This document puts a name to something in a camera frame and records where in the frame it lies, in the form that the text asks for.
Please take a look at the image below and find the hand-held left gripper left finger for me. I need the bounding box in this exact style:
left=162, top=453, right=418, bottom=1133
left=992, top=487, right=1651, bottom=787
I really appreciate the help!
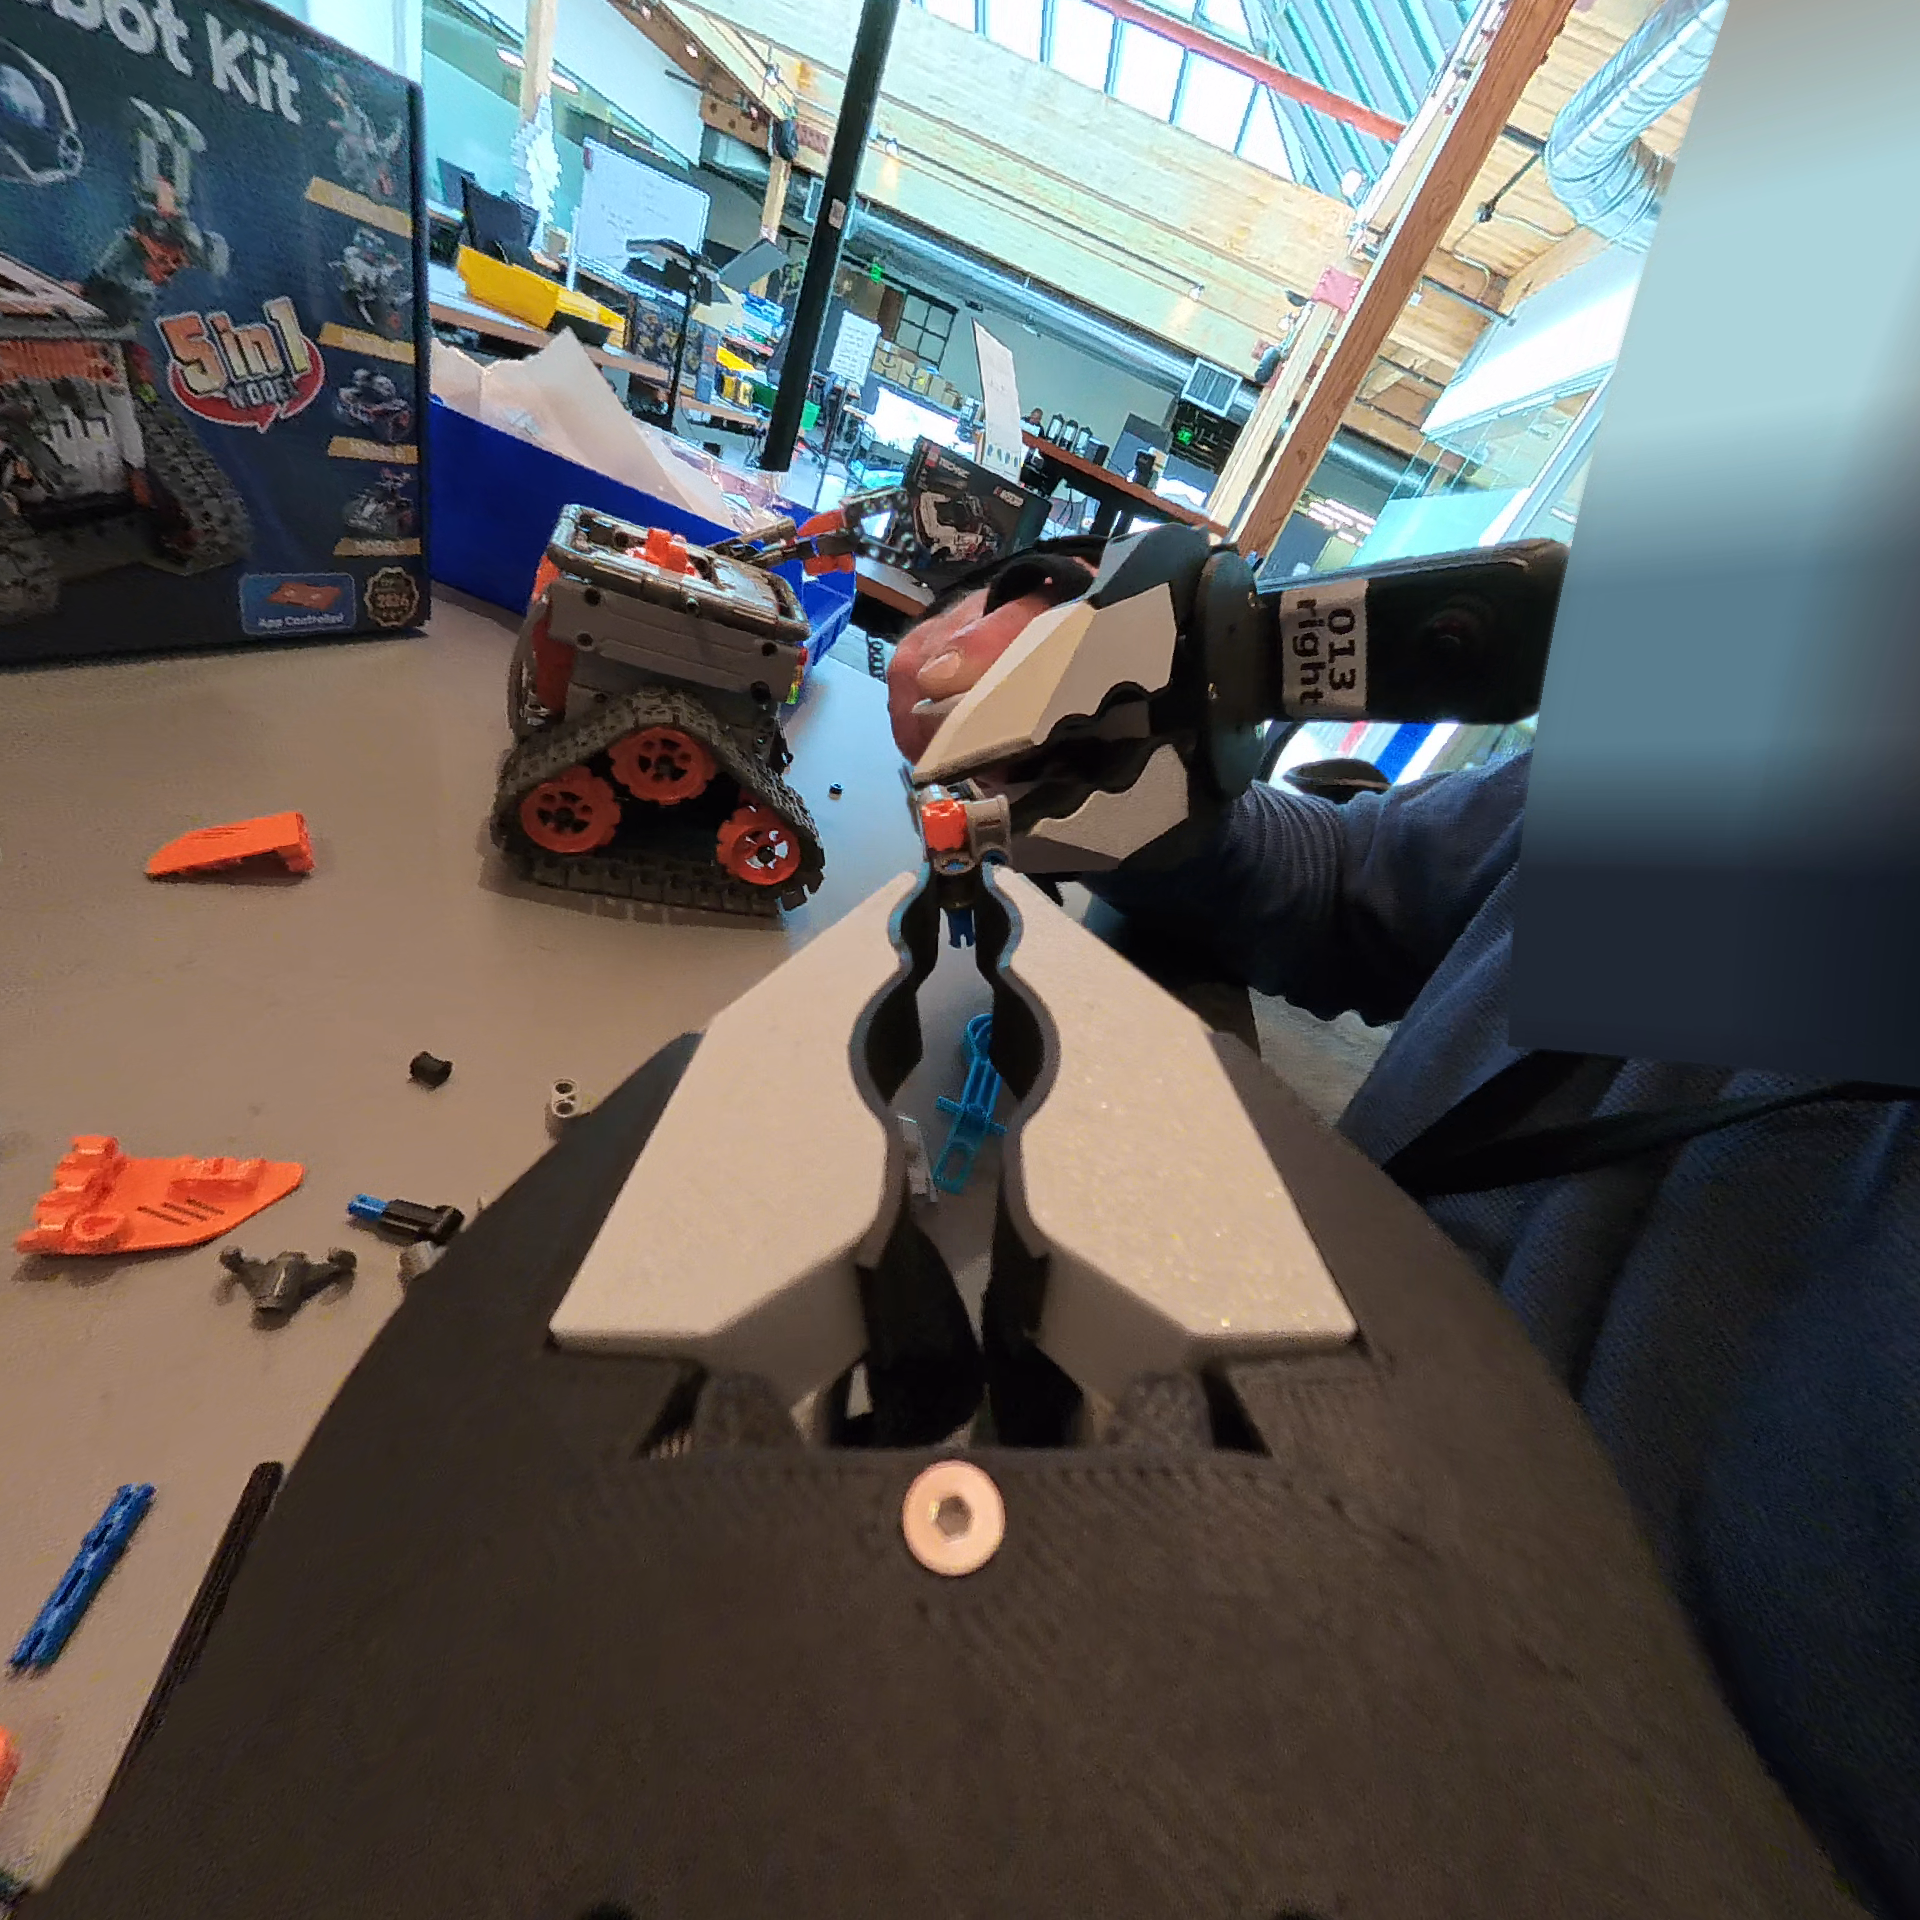
left=546, top=874, right=992, bottom=1451

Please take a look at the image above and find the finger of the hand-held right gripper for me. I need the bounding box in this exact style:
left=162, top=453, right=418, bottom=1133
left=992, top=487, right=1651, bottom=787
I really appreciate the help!
left=1006, top=731, right=1198, bottom=877
left=911, top=589, right=1192, bottom=793

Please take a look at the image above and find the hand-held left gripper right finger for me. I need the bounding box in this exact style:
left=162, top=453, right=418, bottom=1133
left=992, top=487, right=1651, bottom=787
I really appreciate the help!
left=983, top=871, right=1362, bottom=1451

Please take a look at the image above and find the person's right forearm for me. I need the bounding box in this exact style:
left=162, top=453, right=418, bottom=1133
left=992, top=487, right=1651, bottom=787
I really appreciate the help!
left=1079, top=747, right=1528, bottom=1040

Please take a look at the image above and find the person's right hand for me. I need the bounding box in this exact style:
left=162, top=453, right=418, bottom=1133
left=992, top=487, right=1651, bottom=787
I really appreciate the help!
left=885, top=577, right=1107, bottom=755

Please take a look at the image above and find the black toy car box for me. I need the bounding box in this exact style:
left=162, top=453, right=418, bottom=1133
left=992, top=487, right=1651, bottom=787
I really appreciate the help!
left=877, top=439, right=1055, bottom=597

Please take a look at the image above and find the teal separator tool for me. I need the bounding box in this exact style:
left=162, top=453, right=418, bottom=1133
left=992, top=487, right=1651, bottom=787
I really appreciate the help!
left=930, top=1011, right=1010, bottom=1196

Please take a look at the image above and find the tracked toy robot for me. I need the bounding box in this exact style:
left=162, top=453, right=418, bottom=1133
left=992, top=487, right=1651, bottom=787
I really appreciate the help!
left=488, top=500, right=833, bottom=921

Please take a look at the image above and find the blue bin with white paper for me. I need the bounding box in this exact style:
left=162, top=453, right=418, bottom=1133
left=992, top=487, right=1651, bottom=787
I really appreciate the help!
left=425, top=330, right=861, bottom=635

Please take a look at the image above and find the dark grey pin connector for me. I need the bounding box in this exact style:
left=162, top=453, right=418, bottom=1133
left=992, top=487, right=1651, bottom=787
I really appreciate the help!
left=219, top=1244, right=361, bottom=1322

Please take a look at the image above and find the black pole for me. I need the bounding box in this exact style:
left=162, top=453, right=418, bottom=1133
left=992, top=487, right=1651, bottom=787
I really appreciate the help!
left=758, top=0, right=903, bottom=476

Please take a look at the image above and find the orange flat panel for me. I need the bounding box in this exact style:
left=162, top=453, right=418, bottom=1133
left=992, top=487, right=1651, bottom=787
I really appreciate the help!
left=14, top=1133, right=306, bottom=1259

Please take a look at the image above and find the orange wedge brick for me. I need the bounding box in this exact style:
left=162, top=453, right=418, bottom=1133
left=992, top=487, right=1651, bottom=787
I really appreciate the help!
left=145, top=810, right=319, bottom=883

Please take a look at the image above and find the robot kit box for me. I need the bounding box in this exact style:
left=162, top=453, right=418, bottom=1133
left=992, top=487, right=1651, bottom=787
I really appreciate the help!
left=0, top=0, right=435, bottom=673

